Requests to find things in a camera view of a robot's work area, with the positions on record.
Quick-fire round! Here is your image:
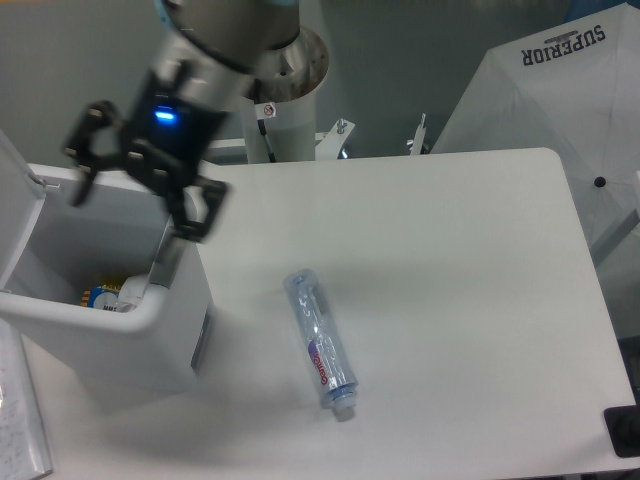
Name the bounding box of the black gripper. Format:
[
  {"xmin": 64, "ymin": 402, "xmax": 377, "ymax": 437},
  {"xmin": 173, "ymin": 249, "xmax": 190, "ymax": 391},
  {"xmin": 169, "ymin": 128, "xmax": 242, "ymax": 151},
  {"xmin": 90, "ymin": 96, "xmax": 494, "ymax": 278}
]
[{"xmin": 61, "ymin": 72, "xmax": 229, "ymax": 243}]

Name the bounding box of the clear plastic bag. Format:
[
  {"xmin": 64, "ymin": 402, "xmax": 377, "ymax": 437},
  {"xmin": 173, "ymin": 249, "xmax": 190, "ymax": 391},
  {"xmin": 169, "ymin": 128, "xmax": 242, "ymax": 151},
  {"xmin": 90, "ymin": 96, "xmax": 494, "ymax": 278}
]
[{"xmin": 115, "ymin": 275, "xmax": 148, "ymax": 313}]

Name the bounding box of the clear plastic water bottle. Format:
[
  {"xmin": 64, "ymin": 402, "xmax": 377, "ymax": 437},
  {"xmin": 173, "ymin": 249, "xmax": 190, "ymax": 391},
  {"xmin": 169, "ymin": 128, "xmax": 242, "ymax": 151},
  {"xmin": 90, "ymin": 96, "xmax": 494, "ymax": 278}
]
[{"xmin": 283, "ymin": 269, "xmax": 359, "ymax": 421}]

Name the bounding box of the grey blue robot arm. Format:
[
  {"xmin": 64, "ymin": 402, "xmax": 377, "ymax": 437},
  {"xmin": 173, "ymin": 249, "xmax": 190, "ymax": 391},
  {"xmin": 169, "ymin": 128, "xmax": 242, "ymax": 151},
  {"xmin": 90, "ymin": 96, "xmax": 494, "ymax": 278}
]
[{"xmin": 62, "ymin": 1, "xmax": 300, "ymax": 242}]

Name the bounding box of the white open trash can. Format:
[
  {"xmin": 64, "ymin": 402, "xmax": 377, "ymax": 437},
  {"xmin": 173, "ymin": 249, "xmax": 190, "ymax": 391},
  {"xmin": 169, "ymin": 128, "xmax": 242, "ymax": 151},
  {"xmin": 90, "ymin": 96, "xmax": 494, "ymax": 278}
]
[{"xmin": 1, "ymin": 139, "xmax": 213, "ymax": 392}]

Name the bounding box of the blue yellow snack packet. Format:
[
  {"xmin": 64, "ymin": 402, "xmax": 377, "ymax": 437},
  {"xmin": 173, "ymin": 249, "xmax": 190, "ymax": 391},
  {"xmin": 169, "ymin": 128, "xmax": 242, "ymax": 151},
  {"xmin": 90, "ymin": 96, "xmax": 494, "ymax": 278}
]
[{"xmin": 80, "ymin": 276, "xmax": 126, "ymax": 311}]

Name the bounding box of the white umbrella with lettering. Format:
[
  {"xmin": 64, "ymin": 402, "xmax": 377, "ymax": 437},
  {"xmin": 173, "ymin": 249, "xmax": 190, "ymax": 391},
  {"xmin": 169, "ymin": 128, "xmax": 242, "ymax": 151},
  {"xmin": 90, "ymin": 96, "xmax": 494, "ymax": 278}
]
[{"xmin": 433, "ymin": 3, "xmax": 639, "ymax": 247}]

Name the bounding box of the black device at edge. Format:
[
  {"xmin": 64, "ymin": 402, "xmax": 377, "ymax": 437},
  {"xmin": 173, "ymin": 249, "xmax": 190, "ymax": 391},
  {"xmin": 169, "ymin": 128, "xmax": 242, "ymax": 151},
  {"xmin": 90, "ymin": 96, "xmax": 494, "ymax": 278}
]
[{"xmin": 604, "ymin": 405, "xmax": 639, "ymax": 458}]

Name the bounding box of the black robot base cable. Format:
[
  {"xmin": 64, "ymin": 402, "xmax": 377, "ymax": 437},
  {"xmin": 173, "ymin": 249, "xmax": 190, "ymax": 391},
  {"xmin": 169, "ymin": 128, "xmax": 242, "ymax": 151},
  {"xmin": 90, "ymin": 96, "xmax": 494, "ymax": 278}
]
[{"xmin": 257, "ymin": 117, "xmax": 278, "ymax": 164}]

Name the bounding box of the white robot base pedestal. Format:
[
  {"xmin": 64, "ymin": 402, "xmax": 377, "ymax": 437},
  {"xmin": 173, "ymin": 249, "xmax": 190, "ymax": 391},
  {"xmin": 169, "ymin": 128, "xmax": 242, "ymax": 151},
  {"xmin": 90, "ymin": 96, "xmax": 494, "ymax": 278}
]
[{"xmin": 238, "ymin": 26, "xmax": 329, "ymax": 164}]

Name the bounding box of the white metal mounting bracket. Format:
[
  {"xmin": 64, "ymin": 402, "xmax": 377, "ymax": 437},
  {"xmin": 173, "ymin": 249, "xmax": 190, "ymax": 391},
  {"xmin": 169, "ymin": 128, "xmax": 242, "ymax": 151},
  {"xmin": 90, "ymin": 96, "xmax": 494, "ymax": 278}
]
[{"xmin": 209, "ymin": 113, "xmax": 429, "ymax": 164}]

